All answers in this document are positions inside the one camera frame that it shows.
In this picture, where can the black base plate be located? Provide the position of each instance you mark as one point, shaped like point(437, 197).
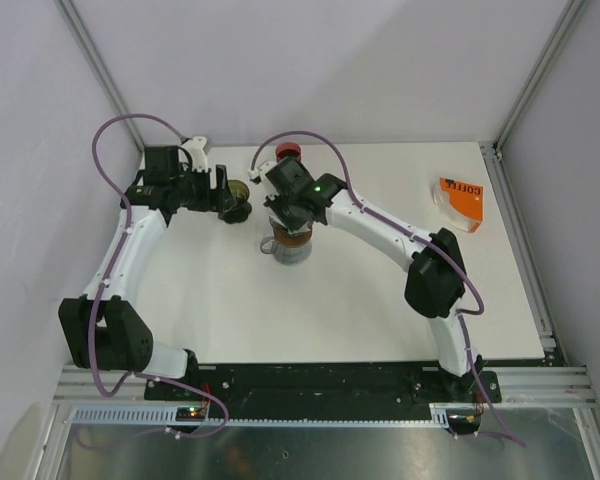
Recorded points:
point(308, 402)

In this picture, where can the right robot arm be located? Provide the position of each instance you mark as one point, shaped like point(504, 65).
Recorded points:
point(433, 264)

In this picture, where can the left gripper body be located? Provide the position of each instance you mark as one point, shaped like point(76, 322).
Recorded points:
point(194, 189)

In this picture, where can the brown dripper ring holder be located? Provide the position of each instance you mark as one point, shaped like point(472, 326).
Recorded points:
point(289, 239)

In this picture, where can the aluminium frame rail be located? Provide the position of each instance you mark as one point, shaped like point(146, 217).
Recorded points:
point(424, 382)

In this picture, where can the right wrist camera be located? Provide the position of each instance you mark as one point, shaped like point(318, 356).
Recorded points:
point(258, 175)

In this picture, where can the red and grey carafe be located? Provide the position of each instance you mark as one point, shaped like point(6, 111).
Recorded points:
point(287, 149)

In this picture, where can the clear glass server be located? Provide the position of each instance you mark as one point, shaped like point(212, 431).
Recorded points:
point(283, 255)

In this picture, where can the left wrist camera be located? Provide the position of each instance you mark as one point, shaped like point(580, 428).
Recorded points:
point(196, 148)

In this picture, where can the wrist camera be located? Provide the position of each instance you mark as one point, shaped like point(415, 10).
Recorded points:
point(258, 175)
point(196, 148)

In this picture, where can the orange coffee filter box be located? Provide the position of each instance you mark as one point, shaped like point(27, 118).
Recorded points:
point(460, 202)

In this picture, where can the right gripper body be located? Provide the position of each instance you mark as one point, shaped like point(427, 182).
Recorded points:
point(284, 206)

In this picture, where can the grey cable duct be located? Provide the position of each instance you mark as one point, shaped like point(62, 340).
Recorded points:
point(397, 415)

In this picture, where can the dark olive dripper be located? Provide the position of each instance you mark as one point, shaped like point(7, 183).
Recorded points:
point(239, 209)

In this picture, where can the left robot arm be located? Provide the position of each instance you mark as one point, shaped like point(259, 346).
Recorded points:
point(101, 326)

